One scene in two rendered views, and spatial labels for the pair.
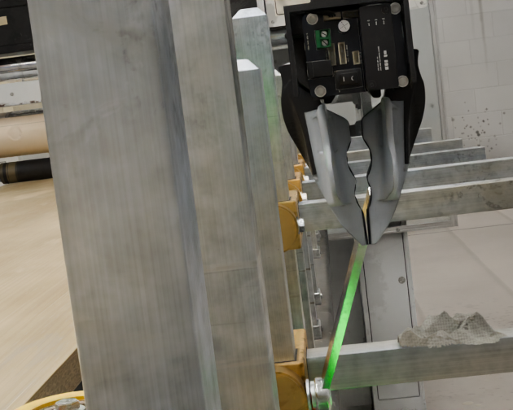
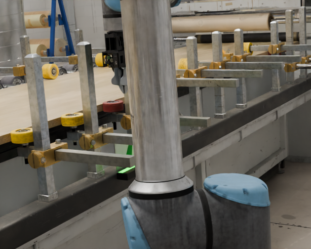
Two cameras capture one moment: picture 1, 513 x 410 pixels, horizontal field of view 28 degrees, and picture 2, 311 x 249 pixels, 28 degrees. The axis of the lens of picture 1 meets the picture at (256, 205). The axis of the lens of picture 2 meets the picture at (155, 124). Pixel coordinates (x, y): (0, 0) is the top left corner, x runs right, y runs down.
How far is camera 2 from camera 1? 164 cm
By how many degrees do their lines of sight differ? 28
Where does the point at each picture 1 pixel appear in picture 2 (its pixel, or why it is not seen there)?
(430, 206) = (203, 83)
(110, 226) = (31, 90)
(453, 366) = not seen: hidden behind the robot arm
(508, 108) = not seen: outside the picture
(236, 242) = (86, 91)
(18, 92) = (203, 6)
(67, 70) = (28, 75)
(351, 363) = not seen: hidden behind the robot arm
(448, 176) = (240, 73)
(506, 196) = (221, 83)
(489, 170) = (252, 73)
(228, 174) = (85, 80)
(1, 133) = (195, 22)
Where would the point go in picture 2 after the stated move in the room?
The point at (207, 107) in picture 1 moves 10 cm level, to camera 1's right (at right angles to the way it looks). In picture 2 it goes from (83, 69) to (108, 68)
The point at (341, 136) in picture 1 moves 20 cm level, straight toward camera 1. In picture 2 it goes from (120, 72) to (83, 82)
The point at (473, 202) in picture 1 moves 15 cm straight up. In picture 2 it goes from (213, 84) to (212, 45)
